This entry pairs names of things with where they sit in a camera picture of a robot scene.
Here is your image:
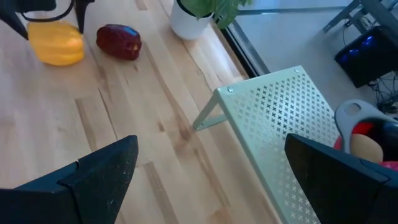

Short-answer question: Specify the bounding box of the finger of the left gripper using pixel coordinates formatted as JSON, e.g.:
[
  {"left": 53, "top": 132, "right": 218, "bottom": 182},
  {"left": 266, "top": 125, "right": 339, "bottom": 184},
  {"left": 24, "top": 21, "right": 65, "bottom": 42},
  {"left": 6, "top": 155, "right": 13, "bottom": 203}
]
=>
[
  {"left": 74, "top": 0, "right": 96, "bottom": 34},
  {"left": 0, "top": 0, "right": 29, "bottom": 40}
]

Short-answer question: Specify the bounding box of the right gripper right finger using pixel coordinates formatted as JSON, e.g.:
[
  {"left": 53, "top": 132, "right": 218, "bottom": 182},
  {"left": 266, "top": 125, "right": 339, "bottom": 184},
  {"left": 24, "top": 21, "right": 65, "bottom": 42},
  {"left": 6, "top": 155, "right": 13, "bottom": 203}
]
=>
[{"left": 284, "top": 133, "right": 398, "bottom": 224}]

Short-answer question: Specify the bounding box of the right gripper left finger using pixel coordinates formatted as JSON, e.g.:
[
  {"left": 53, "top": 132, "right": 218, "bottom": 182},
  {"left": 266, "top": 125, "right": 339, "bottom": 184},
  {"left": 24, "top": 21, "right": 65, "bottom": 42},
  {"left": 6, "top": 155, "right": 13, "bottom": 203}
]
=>
[{"left": 0, "top": 134, "right": 139, "bottom": 224}]

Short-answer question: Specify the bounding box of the yellow bell pepper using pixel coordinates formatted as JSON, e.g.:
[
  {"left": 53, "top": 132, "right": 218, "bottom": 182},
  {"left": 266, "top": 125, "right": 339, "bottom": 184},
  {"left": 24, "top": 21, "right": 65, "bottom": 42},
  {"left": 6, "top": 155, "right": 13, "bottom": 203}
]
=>
[{"left": 27, "top": 20, "right": 86, "bottom": 67}]

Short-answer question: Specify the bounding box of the dark red apple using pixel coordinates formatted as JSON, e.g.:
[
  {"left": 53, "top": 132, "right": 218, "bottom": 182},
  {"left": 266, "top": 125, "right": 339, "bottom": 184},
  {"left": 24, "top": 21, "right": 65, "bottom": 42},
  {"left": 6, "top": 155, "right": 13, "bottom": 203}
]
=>
[{"left": 95, "top": 24, "right": 143, "bottom": 61}]

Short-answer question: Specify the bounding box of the brown kiwi fruit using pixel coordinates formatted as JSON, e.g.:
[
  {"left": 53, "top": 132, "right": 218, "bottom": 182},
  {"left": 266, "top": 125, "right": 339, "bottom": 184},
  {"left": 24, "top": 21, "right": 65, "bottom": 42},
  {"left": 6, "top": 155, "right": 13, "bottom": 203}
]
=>
[{"left": 349, "top": 133, "right": 384, "bottom": 164}]

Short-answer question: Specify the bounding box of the large red fruit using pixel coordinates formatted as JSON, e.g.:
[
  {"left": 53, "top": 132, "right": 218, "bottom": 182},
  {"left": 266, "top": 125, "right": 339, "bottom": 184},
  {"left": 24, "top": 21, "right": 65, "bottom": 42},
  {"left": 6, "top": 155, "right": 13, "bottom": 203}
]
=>
[{"left": 378, "top": 161, "right": 398, "bottom": 172}]

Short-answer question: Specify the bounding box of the red and grey colander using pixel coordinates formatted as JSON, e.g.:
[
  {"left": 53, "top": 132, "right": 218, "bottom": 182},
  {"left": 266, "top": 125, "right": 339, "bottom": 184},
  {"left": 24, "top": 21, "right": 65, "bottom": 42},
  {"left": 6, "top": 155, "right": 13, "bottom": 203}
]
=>
[{"left": 333, "top": 98, "right": 398, "bottom": 172}]

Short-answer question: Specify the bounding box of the green perforated metal shelf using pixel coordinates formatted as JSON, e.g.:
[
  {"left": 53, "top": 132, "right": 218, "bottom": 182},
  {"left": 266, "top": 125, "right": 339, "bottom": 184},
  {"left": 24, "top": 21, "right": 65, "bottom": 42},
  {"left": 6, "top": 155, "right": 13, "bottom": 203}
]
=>
[{"left": 192, "top": 65, "right": 341, "bottom": 224}]

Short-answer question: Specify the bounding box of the potted green plant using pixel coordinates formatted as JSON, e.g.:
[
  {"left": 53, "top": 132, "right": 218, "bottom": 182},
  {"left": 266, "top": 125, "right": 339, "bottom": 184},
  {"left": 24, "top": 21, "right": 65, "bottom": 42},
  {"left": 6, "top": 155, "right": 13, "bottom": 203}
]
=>
[{"left": 169, "top": 0, "right": 253, "bottom": 40}]

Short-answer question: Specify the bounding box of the black computer tower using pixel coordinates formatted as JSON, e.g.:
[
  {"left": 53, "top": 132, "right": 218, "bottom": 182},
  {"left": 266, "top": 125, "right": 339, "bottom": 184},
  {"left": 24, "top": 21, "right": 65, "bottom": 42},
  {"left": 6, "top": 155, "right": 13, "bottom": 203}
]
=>
[{"left": 334, "top": 24, "right": 398, "bottom": 89}]

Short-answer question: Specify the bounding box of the black aluminium table frame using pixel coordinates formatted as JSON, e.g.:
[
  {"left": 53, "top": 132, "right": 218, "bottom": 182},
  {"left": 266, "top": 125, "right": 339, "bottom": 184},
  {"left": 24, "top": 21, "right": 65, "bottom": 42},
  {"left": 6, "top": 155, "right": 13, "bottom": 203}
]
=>
[{"left": 221, "top": 20, "right": 271, "bottom": 78}]

